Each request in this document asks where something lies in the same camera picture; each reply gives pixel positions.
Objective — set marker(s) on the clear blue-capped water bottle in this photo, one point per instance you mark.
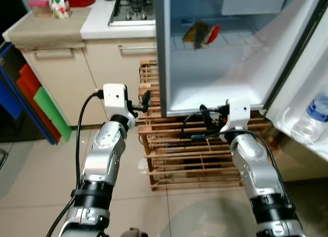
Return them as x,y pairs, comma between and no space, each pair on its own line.
315,111

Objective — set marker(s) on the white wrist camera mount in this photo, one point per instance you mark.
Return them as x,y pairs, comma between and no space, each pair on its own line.
239,113
115,98

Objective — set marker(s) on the red flat board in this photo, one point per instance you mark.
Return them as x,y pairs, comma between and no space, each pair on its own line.
29,86

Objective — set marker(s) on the dark robot foot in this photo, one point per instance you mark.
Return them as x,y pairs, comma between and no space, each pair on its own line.
134,233

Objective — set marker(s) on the beige counter cloth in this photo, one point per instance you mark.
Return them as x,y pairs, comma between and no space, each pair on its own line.
48,29

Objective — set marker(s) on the beige kitchen cabinet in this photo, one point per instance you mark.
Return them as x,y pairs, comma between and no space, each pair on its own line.
102,73

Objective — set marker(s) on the white fridge door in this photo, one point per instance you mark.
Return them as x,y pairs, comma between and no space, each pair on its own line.
302,78

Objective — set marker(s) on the wooden slatted rack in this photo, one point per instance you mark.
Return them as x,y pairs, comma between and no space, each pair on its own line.
174,155

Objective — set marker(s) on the white freezer compartment flap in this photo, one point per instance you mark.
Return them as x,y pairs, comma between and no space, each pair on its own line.
253,1

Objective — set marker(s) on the pink-lidded clear container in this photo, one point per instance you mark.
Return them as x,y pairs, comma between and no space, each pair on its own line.
39,6

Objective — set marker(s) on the white green-capped drink carton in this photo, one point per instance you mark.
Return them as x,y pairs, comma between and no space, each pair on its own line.
60,4

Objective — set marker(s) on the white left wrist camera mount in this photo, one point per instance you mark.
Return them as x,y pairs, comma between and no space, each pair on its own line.
115,98

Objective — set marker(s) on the black gas stove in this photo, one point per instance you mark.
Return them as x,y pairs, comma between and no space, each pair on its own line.
130,13

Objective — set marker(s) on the grey small fridge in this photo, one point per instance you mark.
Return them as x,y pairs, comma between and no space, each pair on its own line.
215,83

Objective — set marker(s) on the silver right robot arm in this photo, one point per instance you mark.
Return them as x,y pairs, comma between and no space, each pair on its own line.
256,170

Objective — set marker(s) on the blue flat board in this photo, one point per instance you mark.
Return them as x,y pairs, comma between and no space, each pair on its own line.
10,99

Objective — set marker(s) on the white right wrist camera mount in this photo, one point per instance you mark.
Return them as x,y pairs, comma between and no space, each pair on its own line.
239,113

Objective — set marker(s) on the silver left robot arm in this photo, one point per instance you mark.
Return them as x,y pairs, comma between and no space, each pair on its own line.
100,155

